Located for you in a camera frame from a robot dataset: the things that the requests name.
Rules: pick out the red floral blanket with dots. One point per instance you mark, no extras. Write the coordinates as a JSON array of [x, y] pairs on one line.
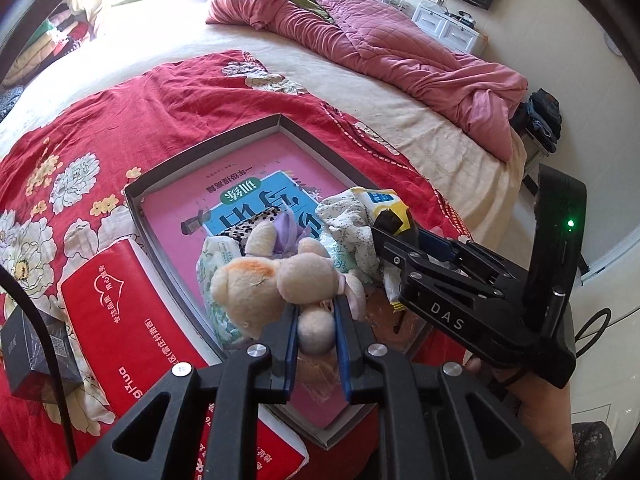
[[150, 90]]

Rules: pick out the dark floral pillow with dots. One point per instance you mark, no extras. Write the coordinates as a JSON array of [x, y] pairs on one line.
[[9, 102]]

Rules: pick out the grey speckled cloth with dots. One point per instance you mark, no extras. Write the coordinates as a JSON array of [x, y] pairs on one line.
[[592, 452]]

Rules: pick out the white floral cloth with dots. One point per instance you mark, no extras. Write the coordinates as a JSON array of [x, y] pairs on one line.
[[345, 225]]

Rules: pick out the pink book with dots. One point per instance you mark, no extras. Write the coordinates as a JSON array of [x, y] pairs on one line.
[[240, 170]]

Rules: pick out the pink quilt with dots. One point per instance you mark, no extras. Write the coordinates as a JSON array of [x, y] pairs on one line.
[[400, 60]]

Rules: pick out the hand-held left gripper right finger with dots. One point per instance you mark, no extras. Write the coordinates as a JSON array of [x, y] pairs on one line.
[[342, 350]]

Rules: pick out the pile of dark clothes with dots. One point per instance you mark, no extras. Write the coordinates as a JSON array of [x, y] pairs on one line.
[[540, 110]]

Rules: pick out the cream plush toy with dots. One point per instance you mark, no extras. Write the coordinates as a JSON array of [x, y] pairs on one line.
[[300, 275]]

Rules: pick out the bed with cream sheet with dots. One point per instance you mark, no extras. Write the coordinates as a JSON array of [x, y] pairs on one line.
[[175, 35]]

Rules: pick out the stack of folded blankets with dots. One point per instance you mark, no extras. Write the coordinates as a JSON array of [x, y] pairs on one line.
[[45, 45]]

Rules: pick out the mint green wipes pack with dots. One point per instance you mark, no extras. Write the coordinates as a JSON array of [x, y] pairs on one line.
[[215, 310]]

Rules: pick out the white drawer cabinet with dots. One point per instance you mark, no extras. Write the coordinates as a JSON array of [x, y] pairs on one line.
[[450, 27]]

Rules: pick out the grey box tray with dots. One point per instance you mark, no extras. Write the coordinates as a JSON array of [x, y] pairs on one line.
[[165, 180]]

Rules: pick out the yellow snack packet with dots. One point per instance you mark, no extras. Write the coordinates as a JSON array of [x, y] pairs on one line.
[[385, 205]]

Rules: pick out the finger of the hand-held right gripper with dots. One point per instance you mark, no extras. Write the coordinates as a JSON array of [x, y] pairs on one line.
[[442, 246], [400, 252]]

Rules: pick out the person's right forearm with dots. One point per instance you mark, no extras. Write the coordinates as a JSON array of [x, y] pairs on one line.
[[545, 430]]

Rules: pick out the person's right hand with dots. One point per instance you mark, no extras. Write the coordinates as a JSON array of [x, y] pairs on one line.
[[472, 366]]

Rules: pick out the black box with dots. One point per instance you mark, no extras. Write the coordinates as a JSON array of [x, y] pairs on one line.
[[35, 355]]

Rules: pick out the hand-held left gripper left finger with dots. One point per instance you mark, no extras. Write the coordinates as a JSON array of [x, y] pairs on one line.
[[290, 355]]

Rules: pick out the leopard print scrunchie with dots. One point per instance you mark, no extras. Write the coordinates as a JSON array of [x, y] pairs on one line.
[[235, 232]]

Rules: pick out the red tissue pack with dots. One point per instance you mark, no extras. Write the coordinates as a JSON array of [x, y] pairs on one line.
[[125, 310]]

